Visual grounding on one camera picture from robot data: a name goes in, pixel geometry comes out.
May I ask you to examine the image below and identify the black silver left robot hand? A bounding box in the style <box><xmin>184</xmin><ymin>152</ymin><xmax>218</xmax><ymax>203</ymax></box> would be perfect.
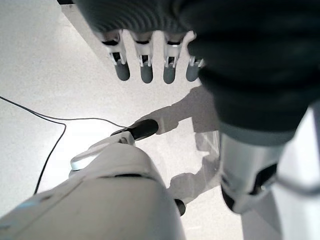
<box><xmin>72</xmin><ymin>0</ymin><xmax>320</xmax><ymax>215</ymax></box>

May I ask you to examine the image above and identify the thin black floor cable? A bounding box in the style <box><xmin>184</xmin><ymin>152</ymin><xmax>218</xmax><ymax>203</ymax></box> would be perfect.
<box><xmin>0</xmin><ymin>95</ymin><xmax>136</xmax><ymax>195</ymax></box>

